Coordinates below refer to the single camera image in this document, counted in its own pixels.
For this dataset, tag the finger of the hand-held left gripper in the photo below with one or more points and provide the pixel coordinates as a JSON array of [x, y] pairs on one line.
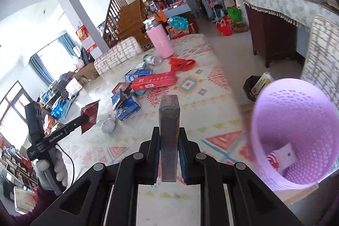
[[79, 121]]

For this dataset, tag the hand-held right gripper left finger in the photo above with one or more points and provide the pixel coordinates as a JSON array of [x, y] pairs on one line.
[[156, 157]]

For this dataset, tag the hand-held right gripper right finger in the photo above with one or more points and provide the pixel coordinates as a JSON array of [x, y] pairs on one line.
[[182, 159]]

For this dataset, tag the dark red packet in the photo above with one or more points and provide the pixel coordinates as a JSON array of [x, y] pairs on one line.
[[91, 115]]

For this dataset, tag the grey cardboard box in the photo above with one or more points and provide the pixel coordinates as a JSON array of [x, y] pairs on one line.
[[169, 136]]

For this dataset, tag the purple plastic basket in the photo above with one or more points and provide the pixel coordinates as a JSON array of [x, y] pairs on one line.
[[291, 136]]

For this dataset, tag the person's left forearm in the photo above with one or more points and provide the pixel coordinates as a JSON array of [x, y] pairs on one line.
[[39, 204]]

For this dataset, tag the black trash bag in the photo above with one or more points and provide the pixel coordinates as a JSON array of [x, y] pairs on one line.
[[249, 87]]

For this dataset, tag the person's left hand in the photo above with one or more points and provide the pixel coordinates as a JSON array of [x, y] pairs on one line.
[[60, 166]]

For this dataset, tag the crumpled clear plastic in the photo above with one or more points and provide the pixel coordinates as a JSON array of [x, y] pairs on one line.
[[108, 124]]

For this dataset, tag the torn blue carton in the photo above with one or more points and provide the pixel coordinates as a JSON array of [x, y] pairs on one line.
[[117, 101], [128, 109]]

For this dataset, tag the small dark red box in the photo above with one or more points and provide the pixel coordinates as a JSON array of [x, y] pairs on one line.
[[121, 88]]

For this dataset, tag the blue curtain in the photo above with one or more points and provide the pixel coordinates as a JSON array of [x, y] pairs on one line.
[[65, 43], [39, 68]]

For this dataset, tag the long red box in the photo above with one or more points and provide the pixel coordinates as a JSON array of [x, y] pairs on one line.
[[153, 81]]

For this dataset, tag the small white bottle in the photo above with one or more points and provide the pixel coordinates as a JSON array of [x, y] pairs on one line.
[[139, 74]]

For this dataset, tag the checked cushioned chair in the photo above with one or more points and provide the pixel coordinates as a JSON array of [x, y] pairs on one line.
[[117, 54], [320, 56]]

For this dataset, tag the red plastic bag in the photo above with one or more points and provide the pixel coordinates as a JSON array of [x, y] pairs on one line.
[[182, 64]]

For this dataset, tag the clear plastic bottle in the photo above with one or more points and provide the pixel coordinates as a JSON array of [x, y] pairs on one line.
[[152, 59]]

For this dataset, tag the white red packet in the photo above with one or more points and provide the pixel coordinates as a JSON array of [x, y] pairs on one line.
[[282, 159]]

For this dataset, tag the white yellow box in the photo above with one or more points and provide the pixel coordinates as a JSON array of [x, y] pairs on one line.
[[262, 81]]

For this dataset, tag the pink thermos bottle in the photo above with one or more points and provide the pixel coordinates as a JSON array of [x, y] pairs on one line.
[[160, 40]]

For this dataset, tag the red shopping bag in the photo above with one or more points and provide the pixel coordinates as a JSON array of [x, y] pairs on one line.
[[223, 27]]

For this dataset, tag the dark wooden cabinet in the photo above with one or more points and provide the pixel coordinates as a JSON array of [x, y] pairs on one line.
[[270, 35]]

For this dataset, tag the green shopping bag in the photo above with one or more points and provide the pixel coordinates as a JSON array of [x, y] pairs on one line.
[[234, 14]]

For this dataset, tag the metal storage rack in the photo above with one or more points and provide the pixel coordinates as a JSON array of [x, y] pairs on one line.
[[212, 1]]

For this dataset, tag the red wall calendar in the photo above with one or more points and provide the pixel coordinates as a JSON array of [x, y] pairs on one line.
[[86, 37]]

